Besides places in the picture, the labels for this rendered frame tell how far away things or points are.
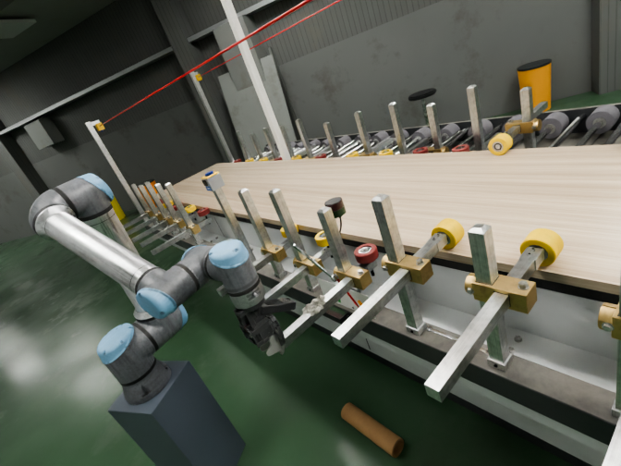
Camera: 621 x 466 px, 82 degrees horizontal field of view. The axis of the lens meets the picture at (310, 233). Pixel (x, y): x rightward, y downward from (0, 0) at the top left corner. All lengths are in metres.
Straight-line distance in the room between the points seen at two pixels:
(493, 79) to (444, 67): 0.67
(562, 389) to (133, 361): 1.36
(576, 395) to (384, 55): 5.07
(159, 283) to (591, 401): 1.00
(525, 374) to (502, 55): 4.95
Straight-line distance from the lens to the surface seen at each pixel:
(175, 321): 1.62
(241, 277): 0.90
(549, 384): 1.05
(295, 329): 1.09
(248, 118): 5.93
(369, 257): 1.20
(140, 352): 1.59
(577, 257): 1.08
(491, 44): 5.65
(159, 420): 1.63
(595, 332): 1.18
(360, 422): 1.81
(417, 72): 5.63
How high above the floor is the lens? 1.52
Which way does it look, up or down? 24 degrees down
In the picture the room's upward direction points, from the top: 21 degrees counter-clockwise
